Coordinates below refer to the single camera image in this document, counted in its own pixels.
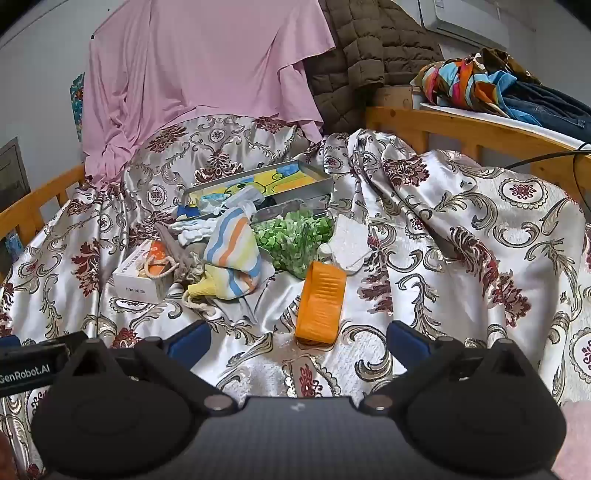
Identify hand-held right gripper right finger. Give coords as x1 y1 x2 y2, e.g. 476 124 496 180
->
360 320 536 417

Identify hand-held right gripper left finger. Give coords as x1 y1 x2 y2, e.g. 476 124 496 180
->
60 320 237 417

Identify orange sock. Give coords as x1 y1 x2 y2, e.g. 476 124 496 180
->
295 261 347 347

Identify pastel striped sock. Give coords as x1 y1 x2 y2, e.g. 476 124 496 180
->
186 208 264 302

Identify white sock blue print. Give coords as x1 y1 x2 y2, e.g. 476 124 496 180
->
168 205 218 246

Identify white lace cloth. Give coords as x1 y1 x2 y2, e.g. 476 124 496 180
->
318 216 370 274

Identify grey metal tray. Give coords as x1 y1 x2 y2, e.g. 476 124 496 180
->
181 159 334 224

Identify white box orange print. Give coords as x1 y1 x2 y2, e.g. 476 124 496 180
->
112 240 182 301

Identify floral satin blanket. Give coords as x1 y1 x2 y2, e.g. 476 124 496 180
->
0 114 591 480

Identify green leaf print cloth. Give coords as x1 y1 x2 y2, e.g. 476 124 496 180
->
252 210 334 280

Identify light blue white cloth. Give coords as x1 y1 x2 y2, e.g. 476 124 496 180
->
198 191 257 216

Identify white mattress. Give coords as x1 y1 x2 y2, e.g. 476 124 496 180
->
419 102 591 151

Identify brown cardboard box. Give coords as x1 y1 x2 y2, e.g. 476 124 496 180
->
373 85 426 112

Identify colourful patterned scarf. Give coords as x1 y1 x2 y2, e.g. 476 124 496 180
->
411 48 543 118

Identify bright blue garment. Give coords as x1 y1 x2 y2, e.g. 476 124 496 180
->
484 71 519 118

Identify dark denim jeans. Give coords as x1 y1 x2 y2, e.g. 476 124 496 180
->
501 80 591 139

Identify pink bed sheet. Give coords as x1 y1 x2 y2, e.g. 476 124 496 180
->
81 0 337 190

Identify brown quilted jacket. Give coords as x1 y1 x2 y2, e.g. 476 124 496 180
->
307 0 445 134

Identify white air conditioner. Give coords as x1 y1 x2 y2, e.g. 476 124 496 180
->
418 0 509 49

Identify brown drawstring pouch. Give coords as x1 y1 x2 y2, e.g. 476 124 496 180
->
154 224 219 320

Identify wooden bed side rail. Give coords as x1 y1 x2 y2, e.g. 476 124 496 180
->
0 165 88 278

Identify wooden bed frame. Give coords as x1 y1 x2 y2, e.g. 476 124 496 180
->
365 106 591 206

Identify black cable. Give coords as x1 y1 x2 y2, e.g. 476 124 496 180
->
503 142 591 208

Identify colourful wall poster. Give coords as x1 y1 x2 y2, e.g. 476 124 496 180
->
69 73 86 144

